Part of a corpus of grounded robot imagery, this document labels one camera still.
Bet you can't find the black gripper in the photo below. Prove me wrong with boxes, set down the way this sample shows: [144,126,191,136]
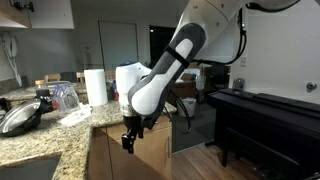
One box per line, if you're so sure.
[121,114,146,155]

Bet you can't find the wooden island cabinet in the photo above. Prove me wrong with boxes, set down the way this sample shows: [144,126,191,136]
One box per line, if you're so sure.
[87,114,174,180]

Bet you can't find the red label water bottle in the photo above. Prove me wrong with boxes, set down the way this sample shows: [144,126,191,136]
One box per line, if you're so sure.
[111,79,120,101]

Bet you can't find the white paper sheet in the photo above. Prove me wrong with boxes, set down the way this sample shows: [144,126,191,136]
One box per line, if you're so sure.
[57,103,93,128]

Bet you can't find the white paper towel roll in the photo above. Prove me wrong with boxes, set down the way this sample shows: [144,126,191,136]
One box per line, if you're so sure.
[83,68,109,108]

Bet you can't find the white trash bin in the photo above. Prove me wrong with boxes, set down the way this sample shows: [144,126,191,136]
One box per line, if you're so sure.
[176,97,198,118]

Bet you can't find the plastic wrapped bottle pack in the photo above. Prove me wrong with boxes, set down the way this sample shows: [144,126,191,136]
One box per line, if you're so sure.
[52,83,81,115]

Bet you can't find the narrow wooden chair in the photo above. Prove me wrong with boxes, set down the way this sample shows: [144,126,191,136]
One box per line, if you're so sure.
[43,73,62,84]
[75,71,86,85]

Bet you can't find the dark chair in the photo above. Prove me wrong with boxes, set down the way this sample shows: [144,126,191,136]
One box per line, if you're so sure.
[59,71,78,84]

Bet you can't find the white sofa blanket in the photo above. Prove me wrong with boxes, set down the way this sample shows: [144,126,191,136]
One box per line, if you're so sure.
[176,67,202,84]

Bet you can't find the dark jar with tan lid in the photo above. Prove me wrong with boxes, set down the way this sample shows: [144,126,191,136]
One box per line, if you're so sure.
[34,79,54,113]

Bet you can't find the dark window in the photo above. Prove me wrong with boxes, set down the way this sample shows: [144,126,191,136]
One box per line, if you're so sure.
[149,25,178,69]

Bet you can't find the dark kitchen sink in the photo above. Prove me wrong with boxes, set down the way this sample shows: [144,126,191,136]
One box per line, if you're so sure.
[0,152,63,180]

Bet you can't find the black office chair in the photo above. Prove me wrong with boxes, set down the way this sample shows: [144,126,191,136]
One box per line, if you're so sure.
[203,64,231,98]

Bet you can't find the black pan with silver lid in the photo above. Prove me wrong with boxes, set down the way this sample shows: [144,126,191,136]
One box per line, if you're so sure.
[0,98,46,138]

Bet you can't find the small grey metal object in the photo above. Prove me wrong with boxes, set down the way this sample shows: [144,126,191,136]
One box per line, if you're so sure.
[232,77,246,91]

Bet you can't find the black piano bench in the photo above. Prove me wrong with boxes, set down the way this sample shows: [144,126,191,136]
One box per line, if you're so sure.
[221,126,302,180]

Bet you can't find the black upright piano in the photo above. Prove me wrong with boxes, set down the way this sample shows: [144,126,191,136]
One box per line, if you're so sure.
[207,88,320,180]

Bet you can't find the white cabinet door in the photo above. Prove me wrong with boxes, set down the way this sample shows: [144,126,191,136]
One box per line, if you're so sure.
[28,0,75,31]

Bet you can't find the wooden upper cabinet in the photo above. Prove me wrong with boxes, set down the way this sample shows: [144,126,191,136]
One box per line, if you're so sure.
[0,0,33,30]

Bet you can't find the silver door knob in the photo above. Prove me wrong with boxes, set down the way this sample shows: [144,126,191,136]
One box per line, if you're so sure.
[305,81,318,93]

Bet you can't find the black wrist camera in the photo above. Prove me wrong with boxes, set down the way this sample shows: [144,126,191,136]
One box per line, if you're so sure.
[141,112,159,132]

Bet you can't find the silver cabinet door handle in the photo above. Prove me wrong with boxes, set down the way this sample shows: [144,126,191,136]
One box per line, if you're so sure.
[166,135,172,160]

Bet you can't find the white wall whiteboard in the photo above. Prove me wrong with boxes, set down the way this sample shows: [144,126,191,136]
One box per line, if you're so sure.
[97,20,140,72]

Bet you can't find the white wall outlet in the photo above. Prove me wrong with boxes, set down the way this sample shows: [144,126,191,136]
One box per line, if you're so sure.
[240,55,249,68]

